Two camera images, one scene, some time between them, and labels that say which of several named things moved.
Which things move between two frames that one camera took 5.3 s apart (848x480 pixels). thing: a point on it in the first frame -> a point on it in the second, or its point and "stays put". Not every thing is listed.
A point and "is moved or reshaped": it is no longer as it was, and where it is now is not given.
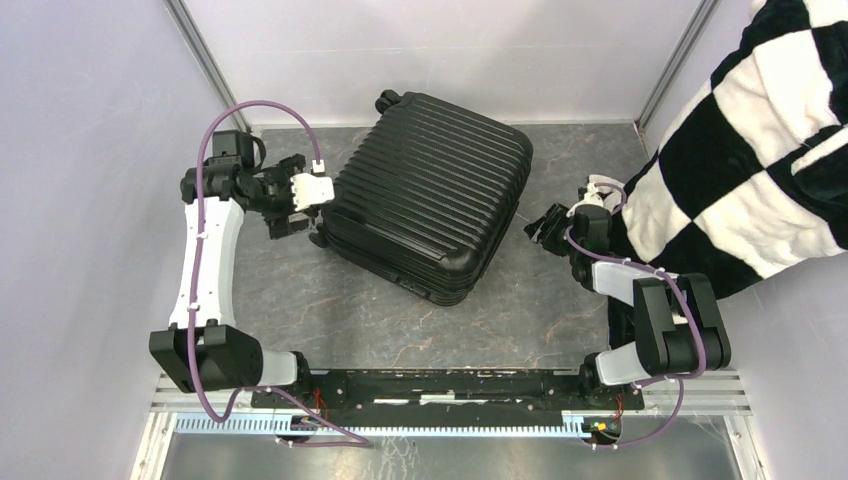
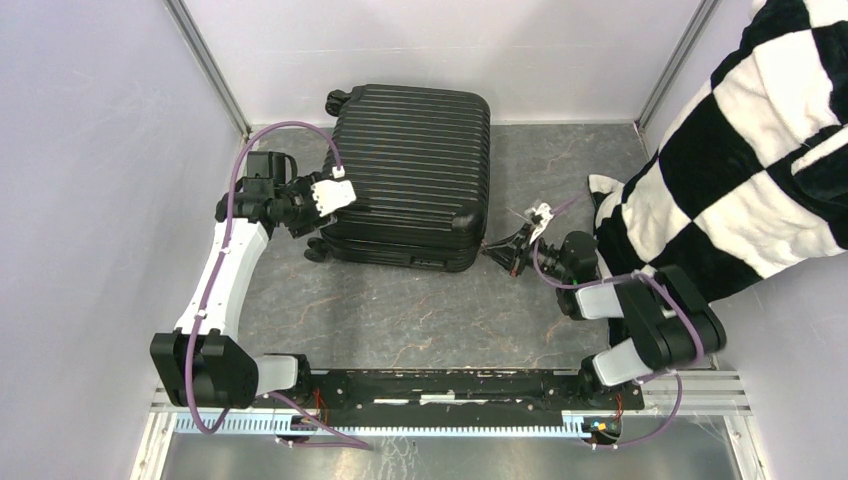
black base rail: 454,398 stays put
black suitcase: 426,195 is moved or reshaped
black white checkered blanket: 751,179 stays put
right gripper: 555,217 -> 506,252
